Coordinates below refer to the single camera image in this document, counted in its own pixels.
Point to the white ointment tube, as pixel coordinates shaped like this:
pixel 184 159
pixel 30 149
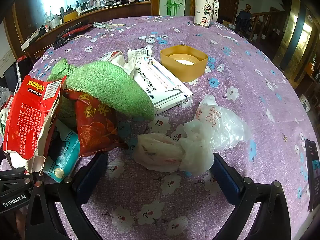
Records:
pixel 141 52

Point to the red black pliers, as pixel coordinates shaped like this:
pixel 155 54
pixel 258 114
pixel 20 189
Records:
pixel 75 30

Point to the white plastic bag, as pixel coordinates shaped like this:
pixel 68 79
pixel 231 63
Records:
pixel 220 122

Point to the clear plastic bag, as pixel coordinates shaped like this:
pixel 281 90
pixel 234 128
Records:
pixel 5 97

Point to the tissue wad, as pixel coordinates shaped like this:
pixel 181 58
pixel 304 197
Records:
pixel 157 152

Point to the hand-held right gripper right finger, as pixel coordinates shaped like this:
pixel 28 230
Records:
pixel 225 180

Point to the black scissors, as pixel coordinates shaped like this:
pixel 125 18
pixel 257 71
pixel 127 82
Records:
pixel 61 43

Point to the wooden stair railing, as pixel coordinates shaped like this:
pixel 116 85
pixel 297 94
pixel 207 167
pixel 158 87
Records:
pixel 265 20

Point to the white crumpled wrapper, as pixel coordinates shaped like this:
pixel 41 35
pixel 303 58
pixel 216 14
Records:
pixel 122 62

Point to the red torn cardboard box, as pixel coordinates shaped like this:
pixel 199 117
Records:
pixel 22 120

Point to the white medicine box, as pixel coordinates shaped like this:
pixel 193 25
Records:
pixel 162 85

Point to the blue tissue packet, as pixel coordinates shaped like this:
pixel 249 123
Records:
pixel 62 155

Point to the black remote control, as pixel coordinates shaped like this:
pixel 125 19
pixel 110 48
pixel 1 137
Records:
pixel 313 175

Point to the black bag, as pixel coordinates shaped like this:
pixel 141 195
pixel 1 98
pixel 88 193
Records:
pixel 23 72

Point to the small white packet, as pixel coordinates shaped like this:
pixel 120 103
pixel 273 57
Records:
pixel 230 38

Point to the red snack packet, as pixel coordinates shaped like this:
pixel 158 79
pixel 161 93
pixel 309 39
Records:
pixel 95 127

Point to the yellow box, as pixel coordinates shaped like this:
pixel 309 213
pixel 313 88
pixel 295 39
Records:
pixel 70 17

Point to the green towel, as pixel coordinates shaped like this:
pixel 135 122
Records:
pixel 110 85

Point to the purple floral tablecloth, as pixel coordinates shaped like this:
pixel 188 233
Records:
pixel 250 80

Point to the cartoon print tumbler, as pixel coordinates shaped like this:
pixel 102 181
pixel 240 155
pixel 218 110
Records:
pixel 203 10

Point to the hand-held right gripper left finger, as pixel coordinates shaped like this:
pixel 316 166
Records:
pixel 90 177

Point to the wooden counter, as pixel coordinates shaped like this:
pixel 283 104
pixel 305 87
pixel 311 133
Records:
pixel 112 13

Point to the dark jacket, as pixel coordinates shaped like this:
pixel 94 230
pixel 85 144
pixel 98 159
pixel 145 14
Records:
pixel 243 21

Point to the clear wrapped thin sticks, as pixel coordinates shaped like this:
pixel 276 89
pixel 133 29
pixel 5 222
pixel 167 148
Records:
pixel 107 25

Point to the wooden door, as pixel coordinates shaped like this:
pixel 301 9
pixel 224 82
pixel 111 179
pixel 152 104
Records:
pixel 228 0

